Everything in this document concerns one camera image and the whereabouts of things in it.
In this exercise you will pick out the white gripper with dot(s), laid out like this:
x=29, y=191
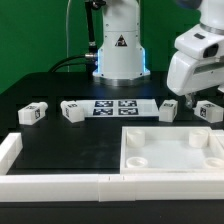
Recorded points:
x=198, y=63

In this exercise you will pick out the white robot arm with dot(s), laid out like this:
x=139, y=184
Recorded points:
x=121, y=58

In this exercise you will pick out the white sheet with markers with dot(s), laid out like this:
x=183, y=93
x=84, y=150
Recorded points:
x=119, y=108

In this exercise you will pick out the white U-shaped fence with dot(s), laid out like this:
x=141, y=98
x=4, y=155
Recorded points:
x=102, y=187

